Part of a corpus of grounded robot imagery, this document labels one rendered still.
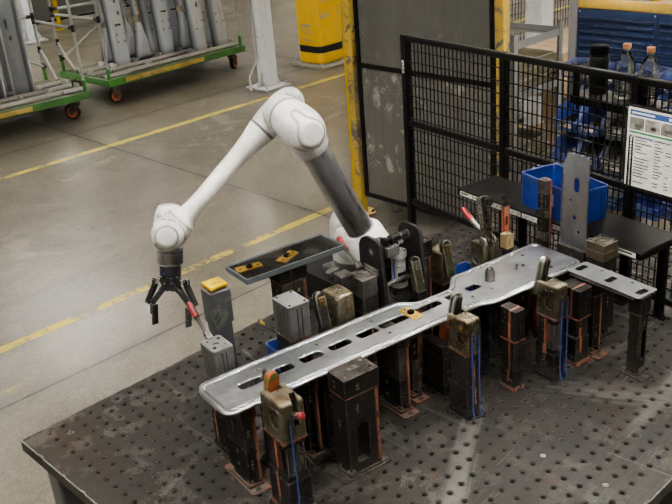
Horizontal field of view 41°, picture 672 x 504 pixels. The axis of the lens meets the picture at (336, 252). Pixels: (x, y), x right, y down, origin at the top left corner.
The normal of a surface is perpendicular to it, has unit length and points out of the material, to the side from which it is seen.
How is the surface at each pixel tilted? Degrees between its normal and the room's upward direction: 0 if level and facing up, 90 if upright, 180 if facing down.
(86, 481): 0
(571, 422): 0
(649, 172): 90
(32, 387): 0
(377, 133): 90
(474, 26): 91
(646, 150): 90
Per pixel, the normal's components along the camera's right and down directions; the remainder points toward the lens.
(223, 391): -0.07, -0.91
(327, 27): 0.71, 0.25
